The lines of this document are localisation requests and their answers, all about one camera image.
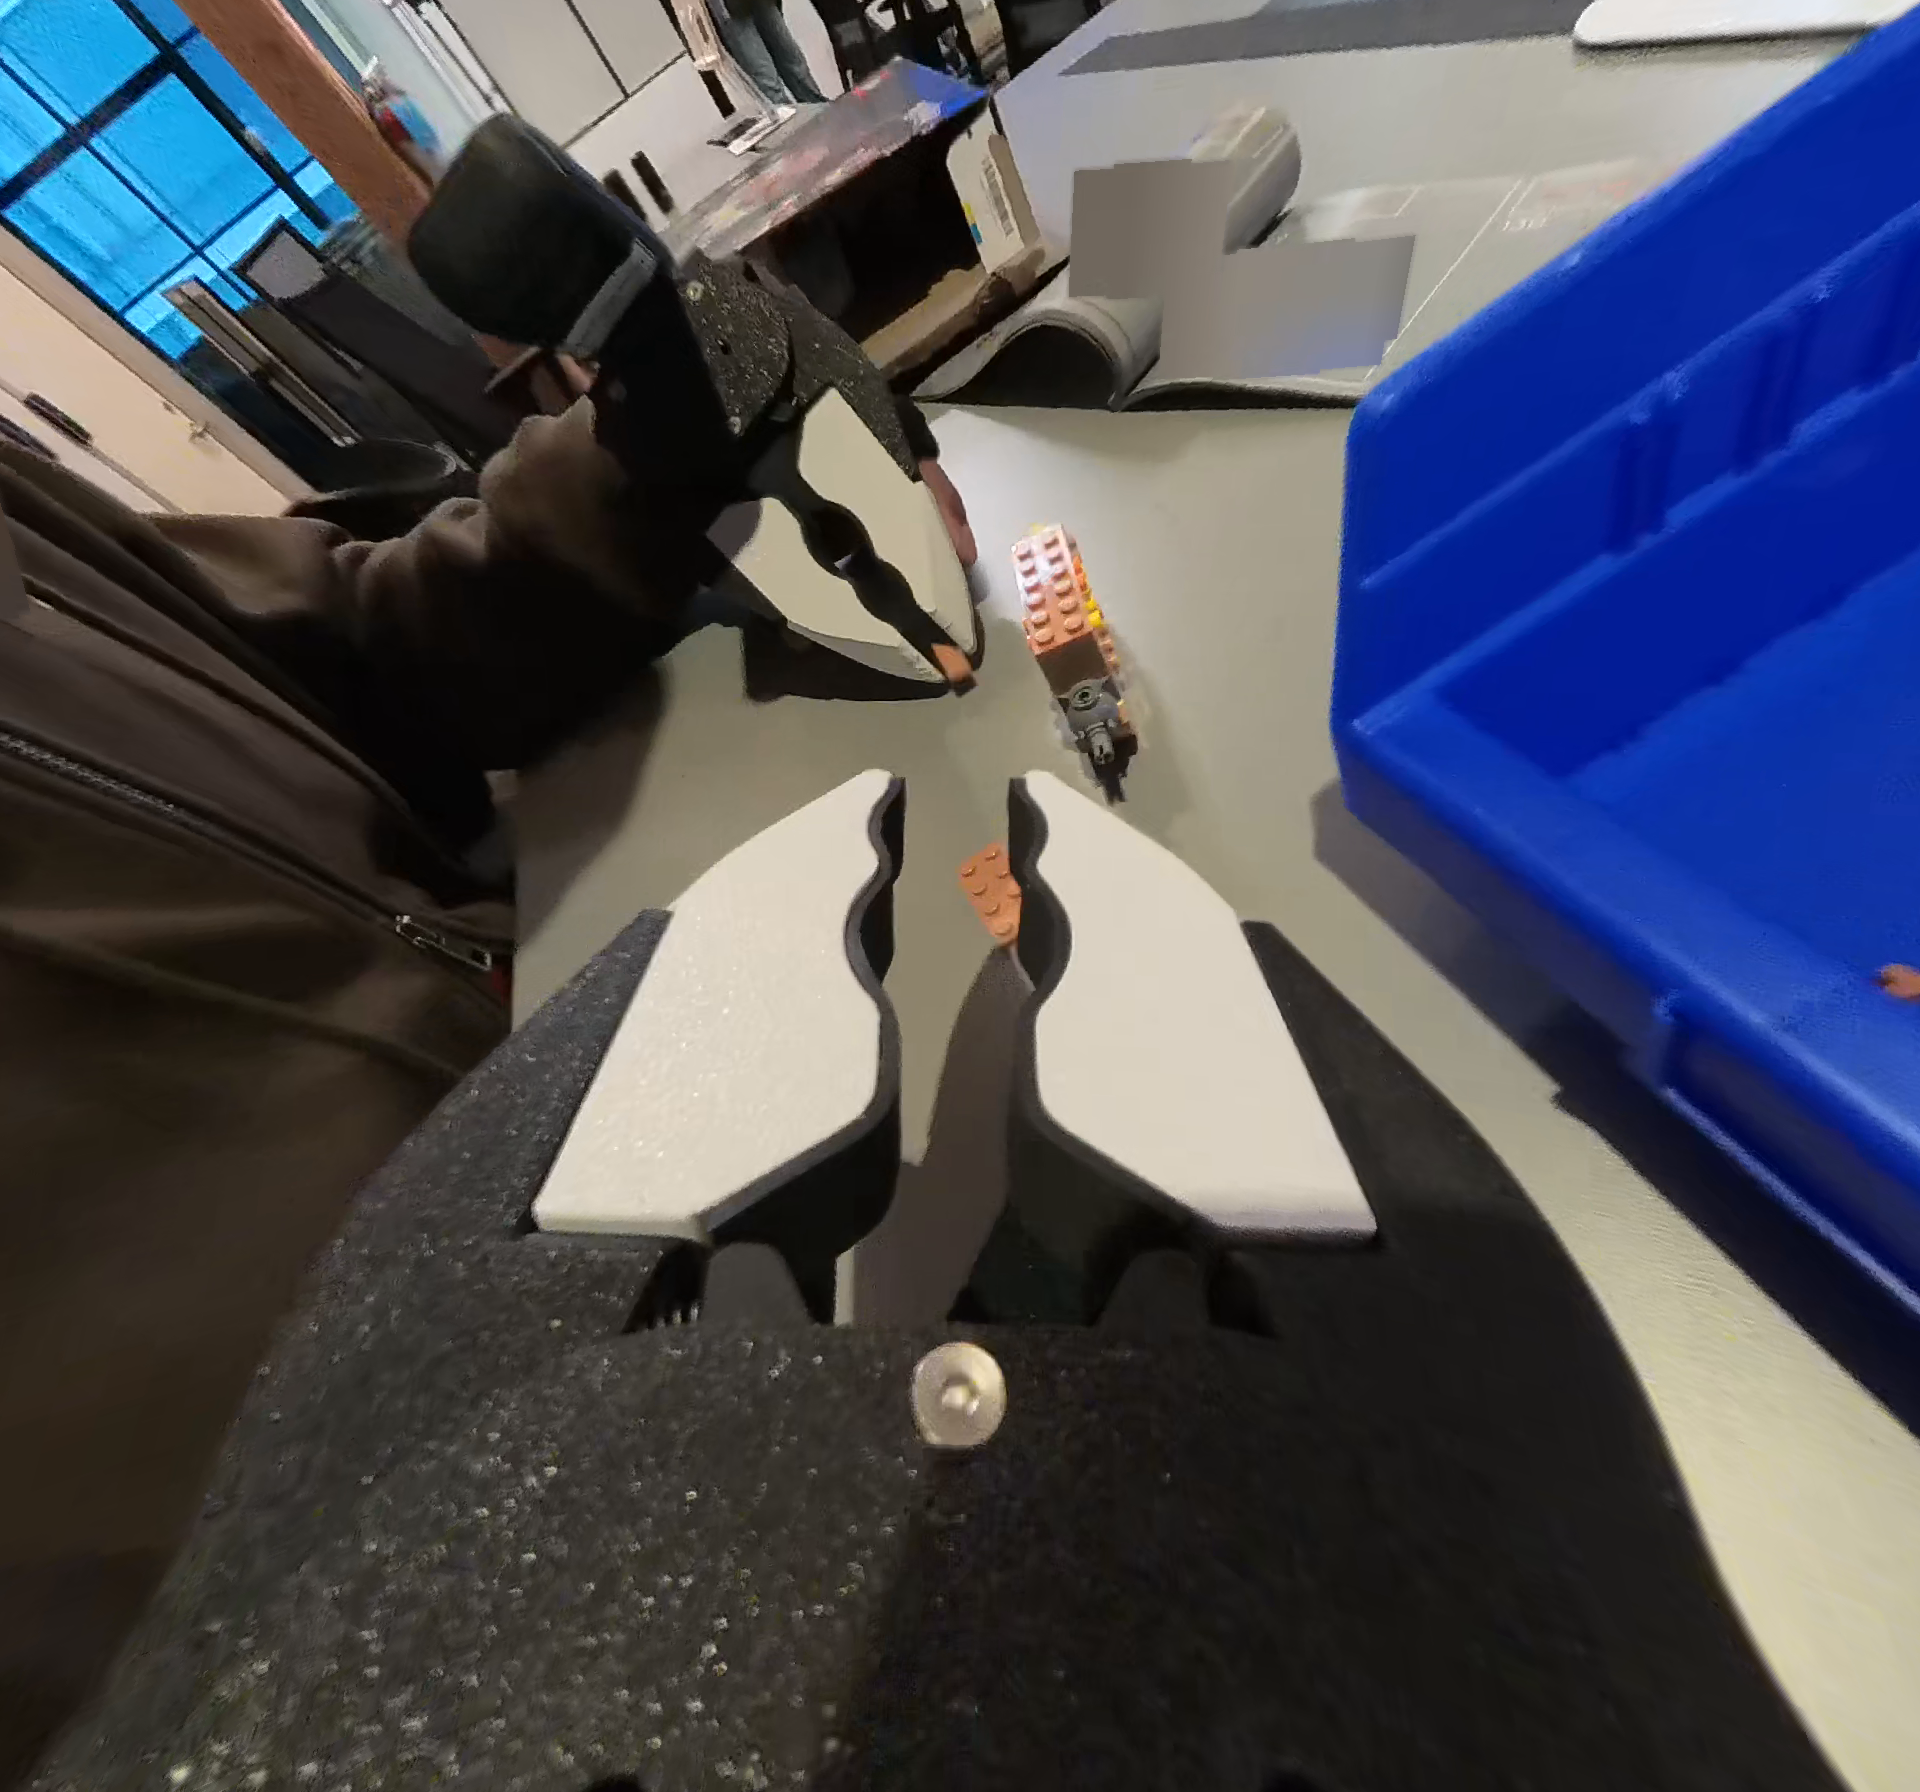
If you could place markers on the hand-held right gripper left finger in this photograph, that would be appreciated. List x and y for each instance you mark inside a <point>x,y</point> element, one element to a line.
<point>735,1043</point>

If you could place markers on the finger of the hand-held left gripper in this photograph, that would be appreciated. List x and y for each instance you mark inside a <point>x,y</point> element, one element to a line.
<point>809,593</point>
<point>892,503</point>

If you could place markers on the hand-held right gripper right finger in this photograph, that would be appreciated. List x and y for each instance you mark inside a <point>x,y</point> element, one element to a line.
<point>1186,1057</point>

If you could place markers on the brown tan toy brick assembly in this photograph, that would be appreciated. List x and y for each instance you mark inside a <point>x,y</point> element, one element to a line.
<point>1071,636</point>

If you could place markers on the brown toy brick plate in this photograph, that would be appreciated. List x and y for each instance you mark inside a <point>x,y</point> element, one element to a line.
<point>989,893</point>

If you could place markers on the blue plastic parts bin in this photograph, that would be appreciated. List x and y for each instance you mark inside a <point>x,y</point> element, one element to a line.
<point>1649,472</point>

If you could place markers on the person's left forearm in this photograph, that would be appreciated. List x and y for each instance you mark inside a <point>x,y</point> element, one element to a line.
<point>479,576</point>

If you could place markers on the person's left hand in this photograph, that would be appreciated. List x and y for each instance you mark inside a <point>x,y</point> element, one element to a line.
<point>948,511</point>

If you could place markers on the toy brick instruction booklet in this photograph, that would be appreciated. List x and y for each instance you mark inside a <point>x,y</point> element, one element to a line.
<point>1035,351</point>

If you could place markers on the dark printed cardboard box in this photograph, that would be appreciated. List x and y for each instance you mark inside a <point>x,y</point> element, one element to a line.
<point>840,158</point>

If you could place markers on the person's brown jacket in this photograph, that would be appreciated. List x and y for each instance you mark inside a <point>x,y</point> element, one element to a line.
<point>195,999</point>

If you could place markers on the blue tinted window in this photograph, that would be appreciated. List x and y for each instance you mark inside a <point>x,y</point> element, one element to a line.
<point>105,97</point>

